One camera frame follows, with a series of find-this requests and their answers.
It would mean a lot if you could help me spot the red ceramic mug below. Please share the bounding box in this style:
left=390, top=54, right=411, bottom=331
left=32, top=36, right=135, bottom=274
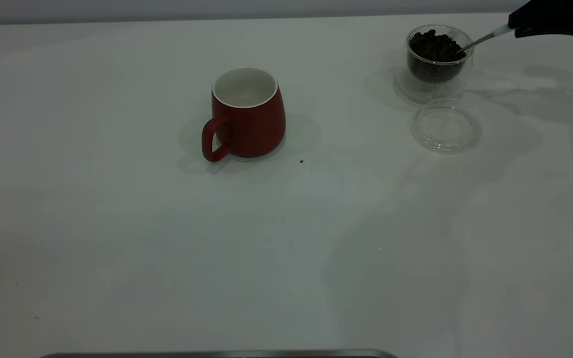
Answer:
left=201, top=67, right=287, bottom=163

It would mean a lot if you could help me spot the metal spoon light blue handle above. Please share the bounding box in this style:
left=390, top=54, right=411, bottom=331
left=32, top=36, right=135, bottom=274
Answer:
left=457, top=25, right=514, bottom=54

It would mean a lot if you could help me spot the glass jar of coffee beans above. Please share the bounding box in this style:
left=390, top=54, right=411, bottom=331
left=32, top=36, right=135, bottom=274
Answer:
left=394, top=24, right=475, bottom=104

